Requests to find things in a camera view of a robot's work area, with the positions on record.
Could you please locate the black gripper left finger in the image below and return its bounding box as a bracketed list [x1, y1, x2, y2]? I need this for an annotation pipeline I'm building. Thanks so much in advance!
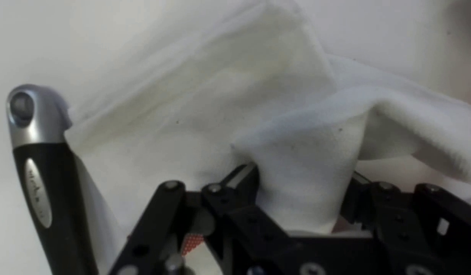
[110, 162, 293, 275]

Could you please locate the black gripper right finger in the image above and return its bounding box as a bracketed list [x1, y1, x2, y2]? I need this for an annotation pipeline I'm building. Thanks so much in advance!
[339, 172, 471, 275]

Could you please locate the white cloth with red stripes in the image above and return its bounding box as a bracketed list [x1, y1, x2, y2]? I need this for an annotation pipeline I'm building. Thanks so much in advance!
[64, 0, 471, 266]

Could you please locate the black spoon with silver handle end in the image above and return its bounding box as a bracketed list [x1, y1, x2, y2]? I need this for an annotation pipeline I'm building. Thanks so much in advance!
[4, 83, 101, 275]

